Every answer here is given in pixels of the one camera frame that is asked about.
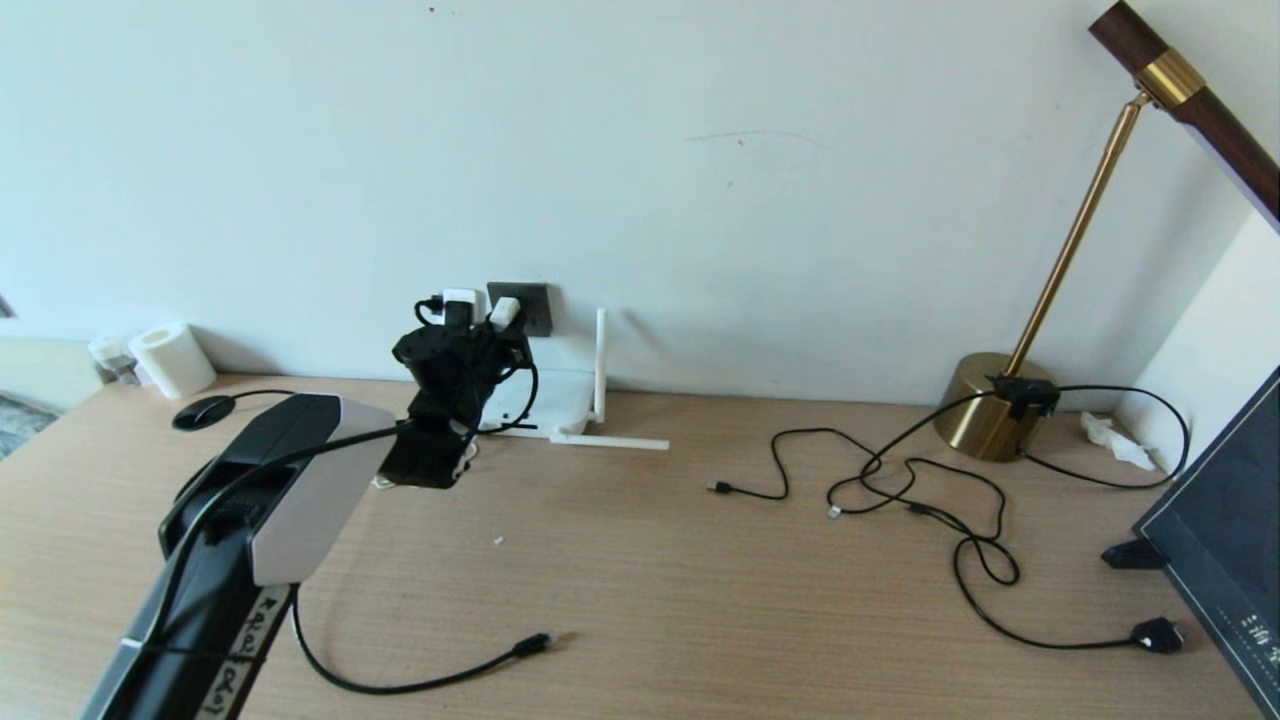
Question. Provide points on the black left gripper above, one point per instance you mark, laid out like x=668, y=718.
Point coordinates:
x=450, y=365

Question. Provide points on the white square power adapter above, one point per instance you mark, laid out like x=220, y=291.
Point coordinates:
x=504, y=312

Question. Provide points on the white router with four antennas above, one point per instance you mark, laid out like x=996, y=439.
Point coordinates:
x=565, y=395

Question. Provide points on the black oval desk grommet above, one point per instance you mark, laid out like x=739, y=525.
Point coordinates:
x=203, y=412

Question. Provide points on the white toilet paper roll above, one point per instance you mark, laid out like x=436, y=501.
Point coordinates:
x=172, y=360

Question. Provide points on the small clear jar white lid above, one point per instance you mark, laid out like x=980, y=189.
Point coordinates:
x=110, y=355

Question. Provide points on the grey patterned cloth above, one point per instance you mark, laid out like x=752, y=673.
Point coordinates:
x=20, y=425

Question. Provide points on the black junction box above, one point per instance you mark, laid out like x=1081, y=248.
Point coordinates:
x=1022, y=394

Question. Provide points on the crumpled white tissue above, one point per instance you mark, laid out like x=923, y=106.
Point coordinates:
x=1110, y=436

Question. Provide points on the dark blue framed board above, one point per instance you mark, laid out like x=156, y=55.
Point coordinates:
x=1225, y=515

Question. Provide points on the grey wall socket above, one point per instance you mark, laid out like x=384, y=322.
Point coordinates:
x=538, y=305

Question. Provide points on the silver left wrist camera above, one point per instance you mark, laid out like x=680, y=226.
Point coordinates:
x=465, y=300

